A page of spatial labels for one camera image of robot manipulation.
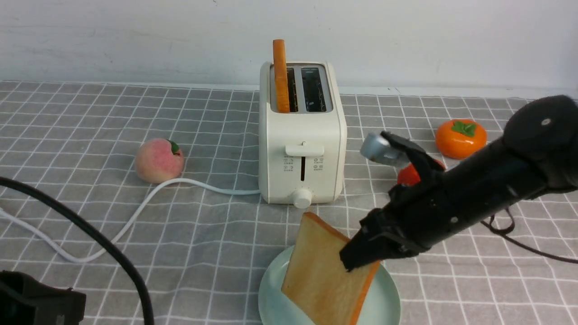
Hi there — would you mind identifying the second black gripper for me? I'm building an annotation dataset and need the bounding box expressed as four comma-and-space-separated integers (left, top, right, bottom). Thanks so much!
0, 271, 86, 325

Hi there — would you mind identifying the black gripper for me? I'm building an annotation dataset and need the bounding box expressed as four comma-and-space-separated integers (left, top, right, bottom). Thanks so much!
339, 181, 452, 272

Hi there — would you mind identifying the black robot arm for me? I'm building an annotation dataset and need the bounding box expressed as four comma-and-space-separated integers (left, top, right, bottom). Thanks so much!
1, 90, 577, 325

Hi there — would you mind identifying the mint green round plate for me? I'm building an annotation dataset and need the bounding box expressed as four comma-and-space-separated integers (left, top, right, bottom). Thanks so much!
258, 246, 402, 325

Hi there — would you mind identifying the white two-slot toaster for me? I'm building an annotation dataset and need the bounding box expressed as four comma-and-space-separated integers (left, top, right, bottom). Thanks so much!
258, 62, 347, 209

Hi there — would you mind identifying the red fake apple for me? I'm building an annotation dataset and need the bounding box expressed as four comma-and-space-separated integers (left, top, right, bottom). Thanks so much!
397, 159, 447, 186

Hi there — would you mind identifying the orange fake persimmon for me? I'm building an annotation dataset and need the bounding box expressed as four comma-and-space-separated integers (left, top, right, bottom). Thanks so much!
435, 119, 488, 160

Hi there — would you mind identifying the pink fake peach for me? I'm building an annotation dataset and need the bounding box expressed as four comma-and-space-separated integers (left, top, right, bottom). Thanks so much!
135, 138, 185, 184

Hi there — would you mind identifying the grey checked tablecloth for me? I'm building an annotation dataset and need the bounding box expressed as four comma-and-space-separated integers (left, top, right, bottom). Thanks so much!
0, 81, 577, 325

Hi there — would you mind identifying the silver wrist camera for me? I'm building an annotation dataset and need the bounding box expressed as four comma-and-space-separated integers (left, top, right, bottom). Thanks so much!
359, 133, 410, 168

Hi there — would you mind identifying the thick black cable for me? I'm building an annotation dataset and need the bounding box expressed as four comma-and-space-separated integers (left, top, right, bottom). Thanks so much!
0, 176, 155, 325

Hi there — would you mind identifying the white toaster power cord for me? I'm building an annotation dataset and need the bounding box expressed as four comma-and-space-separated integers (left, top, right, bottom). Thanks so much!
0, 178, 261, 264

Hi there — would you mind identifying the thin black cable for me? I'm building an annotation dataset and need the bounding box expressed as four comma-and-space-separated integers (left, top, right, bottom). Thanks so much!
480, 208, 578, 265

